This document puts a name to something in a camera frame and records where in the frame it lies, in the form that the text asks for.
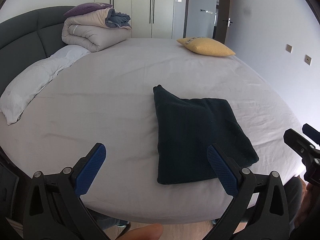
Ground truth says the dark green knit sweater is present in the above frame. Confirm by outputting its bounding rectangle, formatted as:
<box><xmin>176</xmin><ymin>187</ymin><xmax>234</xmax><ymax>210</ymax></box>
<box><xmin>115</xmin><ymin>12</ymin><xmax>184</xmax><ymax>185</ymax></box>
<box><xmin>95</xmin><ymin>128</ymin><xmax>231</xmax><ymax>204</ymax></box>
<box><xmin>153</xmin><ymin>85</ymin><xmax>259</xmax><ymax>185</ymax></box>

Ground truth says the right forearm dark sleeve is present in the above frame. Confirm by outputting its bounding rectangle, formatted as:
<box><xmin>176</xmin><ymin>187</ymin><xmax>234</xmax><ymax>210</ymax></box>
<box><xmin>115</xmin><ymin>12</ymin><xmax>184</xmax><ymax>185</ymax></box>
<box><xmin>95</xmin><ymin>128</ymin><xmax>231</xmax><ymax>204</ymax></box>
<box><xmin>284</xmin><ymin>177</ymin><xmax>303</xmax><ymax>231</ymax></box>

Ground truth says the person's right hand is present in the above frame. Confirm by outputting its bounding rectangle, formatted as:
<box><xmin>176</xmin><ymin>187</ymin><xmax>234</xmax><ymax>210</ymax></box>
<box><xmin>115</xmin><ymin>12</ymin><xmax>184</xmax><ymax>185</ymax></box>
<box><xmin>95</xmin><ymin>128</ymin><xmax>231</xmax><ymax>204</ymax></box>
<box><xmin>294</xmin><ymin>183</ymin><xmax>319</xmax><ymax>228</ymax></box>

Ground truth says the person's left hand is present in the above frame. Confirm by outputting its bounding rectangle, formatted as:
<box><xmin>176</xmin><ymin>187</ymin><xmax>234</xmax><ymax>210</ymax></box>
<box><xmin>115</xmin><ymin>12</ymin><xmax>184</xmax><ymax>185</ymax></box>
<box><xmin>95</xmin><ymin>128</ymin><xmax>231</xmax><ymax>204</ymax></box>
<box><xmin>118</xmin><ymin>224</ymin><xmax>163</xmax><ymax>240</ymax></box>

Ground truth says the white pillow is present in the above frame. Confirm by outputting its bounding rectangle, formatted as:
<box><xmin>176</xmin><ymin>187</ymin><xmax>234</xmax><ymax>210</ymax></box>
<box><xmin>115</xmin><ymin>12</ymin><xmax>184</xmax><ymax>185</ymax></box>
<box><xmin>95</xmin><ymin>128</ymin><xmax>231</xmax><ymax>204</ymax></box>
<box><xmin>1</xmin><ymin>45</ymin><xmax>90</xmax><ymax>125</ymax></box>

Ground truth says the yellow pillow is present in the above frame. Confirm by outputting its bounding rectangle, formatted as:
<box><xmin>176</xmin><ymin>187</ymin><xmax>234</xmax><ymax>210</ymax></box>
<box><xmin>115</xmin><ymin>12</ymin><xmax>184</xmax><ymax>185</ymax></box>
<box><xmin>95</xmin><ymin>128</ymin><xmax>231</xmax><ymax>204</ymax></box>
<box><xmin>176</xmin><ymin>37</ymin><xmax>235</xmax><ymax>57</ymax></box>

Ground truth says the brown wooden door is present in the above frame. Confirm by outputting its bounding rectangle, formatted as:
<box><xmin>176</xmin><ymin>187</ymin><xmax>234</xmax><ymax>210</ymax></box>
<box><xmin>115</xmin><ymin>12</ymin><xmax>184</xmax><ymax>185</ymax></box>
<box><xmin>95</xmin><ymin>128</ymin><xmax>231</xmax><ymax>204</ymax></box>
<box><xmin>183</xmin><ymin>0</ymin><xmax>232</xmax><ymax>43</ymax></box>

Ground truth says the dark grey padded headboard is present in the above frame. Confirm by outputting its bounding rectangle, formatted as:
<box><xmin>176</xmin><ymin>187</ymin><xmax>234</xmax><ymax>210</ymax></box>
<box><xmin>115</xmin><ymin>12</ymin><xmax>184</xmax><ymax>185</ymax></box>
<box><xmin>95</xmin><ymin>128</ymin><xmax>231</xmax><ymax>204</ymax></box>
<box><xmin>0</xmin><ymin>6</ymin><xmax>73</xmax><ymax>93</ymax></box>

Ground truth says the folded beige duvet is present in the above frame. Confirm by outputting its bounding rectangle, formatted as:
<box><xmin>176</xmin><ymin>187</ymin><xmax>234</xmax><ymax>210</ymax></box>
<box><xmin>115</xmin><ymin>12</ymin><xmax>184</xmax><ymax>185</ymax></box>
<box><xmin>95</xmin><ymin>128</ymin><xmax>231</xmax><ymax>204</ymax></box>
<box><xmin>61</xmin><ymin>8</ymin><xmax>132</xmax><ymax>53</ymax></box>

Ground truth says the grey blue folded blanket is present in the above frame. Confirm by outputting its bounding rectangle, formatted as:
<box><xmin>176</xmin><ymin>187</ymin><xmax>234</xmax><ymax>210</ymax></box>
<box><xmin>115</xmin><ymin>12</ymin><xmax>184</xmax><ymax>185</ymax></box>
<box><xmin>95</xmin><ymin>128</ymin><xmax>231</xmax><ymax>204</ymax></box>
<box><xmin>105</xmin><ymin>8</ymin><xmax>131</xmax><ymax>29</ymax></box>

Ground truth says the purple cushion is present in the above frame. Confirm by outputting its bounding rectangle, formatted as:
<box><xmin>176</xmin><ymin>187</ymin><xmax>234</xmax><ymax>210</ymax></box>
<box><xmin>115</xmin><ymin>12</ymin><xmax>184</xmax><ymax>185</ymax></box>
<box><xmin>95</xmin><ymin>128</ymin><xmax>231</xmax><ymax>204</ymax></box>
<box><xmin>64</xmin><ymin>3</ymin><xmax>113</xmax><ymax>17</ymax></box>

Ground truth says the cream wardrobe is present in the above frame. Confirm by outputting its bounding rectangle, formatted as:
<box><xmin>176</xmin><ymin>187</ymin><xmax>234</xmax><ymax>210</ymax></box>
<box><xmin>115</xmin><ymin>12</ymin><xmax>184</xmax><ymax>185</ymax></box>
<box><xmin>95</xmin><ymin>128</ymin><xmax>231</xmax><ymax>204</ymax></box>
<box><xmin>94</xmin><ymin>0</ymin><xmax>184</xmax><ymax>39</ymax></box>

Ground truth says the lower wall socket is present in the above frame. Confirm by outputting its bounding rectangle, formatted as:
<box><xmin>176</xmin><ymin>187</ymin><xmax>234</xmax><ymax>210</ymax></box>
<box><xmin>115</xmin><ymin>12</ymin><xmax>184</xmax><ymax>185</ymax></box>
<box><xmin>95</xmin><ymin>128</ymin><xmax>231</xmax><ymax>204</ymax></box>
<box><xmin>304</xmin><ymin>55</ymin><xmax>312</xmax><ymax>65</ymax></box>

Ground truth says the wall socket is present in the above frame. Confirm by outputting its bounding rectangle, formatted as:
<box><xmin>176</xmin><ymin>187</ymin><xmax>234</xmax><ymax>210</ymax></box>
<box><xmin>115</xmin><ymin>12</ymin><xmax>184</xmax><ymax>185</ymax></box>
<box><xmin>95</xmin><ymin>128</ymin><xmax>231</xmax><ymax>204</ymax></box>
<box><xmin>286</xmin><ymin>44</ymin><xmax>293</xmax><ymax>53</ymax></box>
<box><xmin>304</xmin><ymin>55</ymin><xmax>312</xmax><ymax>65</ymax></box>

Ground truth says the upper wall socket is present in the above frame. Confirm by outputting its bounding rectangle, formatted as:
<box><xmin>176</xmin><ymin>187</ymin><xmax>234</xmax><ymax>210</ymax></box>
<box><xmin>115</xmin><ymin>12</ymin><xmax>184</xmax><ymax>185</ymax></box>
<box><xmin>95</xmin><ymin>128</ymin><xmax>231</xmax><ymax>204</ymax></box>
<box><xmin>286</xmin><ymin>44</ymin><xmax>293</xmax><ymax>53</ymax></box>

